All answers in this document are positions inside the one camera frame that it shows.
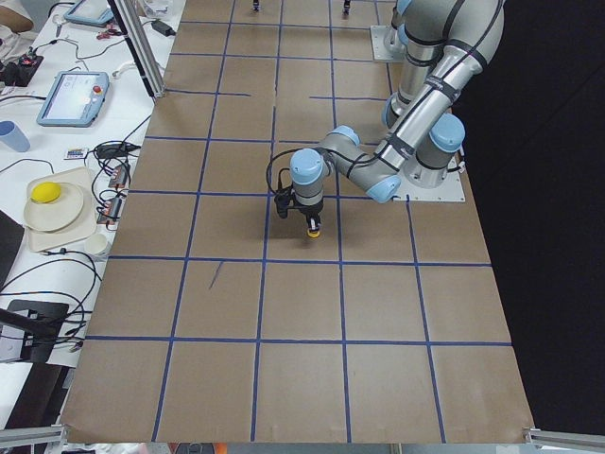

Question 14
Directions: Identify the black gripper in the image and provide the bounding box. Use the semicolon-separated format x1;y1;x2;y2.
302;203;323;232

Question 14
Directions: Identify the white paper cup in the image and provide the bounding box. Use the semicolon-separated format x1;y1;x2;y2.
83;234;112;260

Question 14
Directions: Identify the black power adapter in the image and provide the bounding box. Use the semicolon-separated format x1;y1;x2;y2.
151;19;176;37

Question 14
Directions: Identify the beige plate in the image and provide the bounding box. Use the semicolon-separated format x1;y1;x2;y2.
24;183;84;232

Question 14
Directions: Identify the near teach pendant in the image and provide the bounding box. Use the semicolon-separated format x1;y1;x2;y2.
37;71;110;128

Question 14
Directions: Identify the teach pendant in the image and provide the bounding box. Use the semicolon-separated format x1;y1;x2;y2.
63;0;113;27
37;71;110;128

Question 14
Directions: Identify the yellow lemon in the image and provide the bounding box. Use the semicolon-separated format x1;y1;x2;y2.
30;182;61;204

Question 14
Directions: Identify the beige serving tray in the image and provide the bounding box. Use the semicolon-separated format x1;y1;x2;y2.
24;166;96;253

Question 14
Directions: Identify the far teach pendant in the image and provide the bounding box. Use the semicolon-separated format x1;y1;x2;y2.
63;0;113;27

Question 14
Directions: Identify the light blue plastic cup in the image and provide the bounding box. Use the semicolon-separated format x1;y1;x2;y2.
0;120;30;152

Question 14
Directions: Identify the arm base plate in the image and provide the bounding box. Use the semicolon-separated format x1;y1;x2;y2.
370;26;408;62
391;141;467;203

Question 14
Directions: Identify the aluminium frame post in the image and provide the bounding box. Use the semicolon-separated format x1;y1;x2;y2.
108;0;165;98

